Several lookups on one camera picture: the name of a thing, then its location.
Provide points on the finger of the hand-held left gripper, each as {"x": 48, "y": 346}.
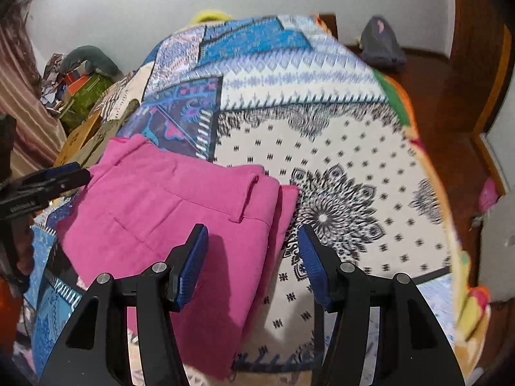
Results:
{"x": 68, "y": 167}
{"x": 60, "y": 183}

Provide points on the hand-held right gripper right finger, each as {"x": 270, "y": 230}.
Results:
{"x": 314, "y": 269}

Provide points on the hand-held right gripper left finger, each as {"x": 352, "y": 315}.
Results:
{"x": 193, "y": 265}

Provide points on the pink pants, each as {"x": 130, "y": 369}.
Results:
{"x": 169, "y": 225}

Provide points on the striped brown curtain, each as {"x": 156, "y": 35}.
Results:
{"x": 28, "y": 100}

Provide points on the orange striped blanket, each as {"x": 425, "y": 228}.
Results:
{"x": 116, "y": 96}

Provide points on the pile of papers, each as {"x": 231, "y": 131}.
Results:
{"x": 54, "y": 80}

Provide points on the patchwork printed bed blanket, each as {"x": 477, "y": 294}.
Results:
{"x": 314, "y": 148}

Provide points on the pink plastic bag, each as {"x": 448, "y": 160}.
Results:
{"x": 489, "y": 193}

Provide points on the yellow curved tube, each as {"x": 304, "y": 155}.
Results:
{"x": 211, "y": 15}

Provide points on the grey bag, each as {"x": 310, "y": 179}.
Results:
{"x": 380, "y": 44}

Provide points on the brown wooden door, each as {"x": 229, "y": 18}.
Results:
{"x": 483, "y": 48}

